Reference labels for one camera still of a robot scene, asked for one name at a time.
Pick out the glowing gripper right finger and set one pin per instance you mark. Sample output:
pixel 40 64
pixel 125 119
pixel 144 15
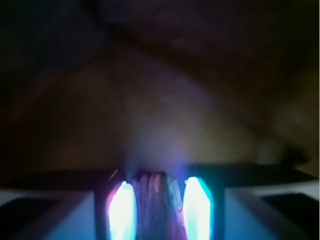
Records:
pixel 203 203

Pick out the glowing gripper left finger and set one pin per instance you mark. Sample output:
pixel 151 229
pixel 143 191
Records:
pixel 116 211

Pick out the dark brown wood chip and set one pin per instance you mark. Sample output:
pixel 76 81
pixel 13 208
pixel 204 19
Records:
pixel 159 207

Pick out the brown paper bag liner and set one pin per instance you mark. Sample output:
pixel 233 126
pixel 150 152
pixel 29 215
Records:
pixel 158 84

